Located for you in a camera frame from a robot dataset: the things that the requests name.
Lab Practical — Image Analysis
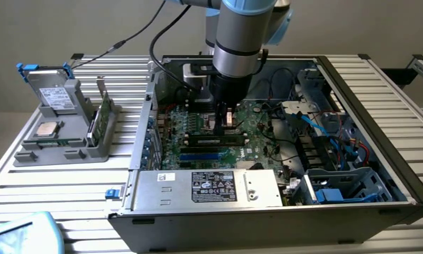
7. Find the CPU socket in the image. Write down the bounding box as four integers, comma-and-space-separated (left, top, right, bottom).
196, 113, 241, 134

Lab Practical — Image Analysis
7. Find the blue case latch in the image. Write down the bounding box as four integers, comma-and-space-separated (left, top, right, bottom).
104, 186, 124, 200

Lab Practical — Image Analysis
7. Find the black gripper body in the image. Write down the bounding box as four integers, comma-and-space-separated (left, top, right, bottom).
211, 74, 255, 106

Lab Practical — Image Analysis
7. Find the grey parts rack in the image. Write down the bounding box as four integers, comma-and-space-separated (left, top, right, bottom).
14, 78, 124, 168

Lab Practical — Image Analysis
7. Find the silver power supply unit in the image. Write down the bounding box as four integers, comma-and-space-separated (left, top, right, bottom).
128, 169, 284, 208

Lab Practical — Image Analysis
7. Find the black RAM stick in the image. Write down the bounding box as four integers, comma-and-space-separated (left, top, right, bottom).
187, 134, 251, 147

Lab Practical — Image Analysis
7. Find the open black PC case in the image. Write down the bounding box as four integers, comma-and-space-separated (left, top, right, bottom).
108, 54, 423, 253

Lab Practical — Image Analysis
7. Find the grey metal disk bay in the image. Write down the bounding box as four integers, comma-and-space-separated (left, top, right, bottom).
280, 67, 344, 133

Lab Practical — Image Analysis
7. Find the green motherboard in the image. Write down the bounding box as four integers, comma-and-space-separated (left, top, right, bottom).
158, 99, 304, 186

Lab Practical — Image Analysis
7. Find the silver CPU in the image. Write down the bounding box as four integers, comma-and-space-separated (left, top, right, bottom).
36, 122, 63, 138

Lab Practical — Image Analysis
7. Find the black expansion slot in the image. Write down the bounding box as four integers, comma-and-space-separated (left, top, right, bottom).
181, 147, 221, 155

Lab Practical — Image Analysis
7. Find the green RAM stick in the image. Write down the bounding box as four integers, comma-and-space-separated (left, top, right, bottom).
38, 140, 72, 148

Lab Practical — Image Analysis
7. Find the grey cable with connector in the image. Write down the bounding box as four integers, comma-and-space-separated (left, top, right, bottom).
70, 0, 169, 70

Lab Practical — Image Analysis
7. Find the hard disk with blue caddy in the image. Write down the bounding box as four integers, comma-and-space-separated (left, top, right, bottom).
16, 61, 78, 112

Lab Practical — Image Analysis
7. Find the blue SATA wire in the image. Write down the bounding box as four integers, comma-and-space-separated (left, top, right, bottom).
296, 112, 359, 170

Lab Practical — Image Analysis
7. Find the green graphics card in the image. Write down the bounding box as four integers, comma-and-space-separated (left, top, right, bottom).
87, 76, 114, 148

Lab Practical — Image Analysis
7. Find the teal plastic object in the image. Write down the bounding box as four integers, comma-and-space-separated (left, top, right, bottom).
0, 211, 67, 254

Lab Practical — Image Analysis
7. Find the blue expansion slot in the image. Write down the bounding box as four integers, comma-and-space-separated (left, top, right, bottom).
181, 152, 220, 161

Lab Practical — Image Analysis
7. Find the red wire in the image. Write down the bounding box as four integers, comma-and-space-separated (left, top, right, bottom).
352, 139, 372, 160

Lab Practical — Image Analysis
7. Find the black camera cable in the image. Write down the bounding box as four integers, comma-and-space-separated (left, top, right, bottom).
150, 4, 203, 93

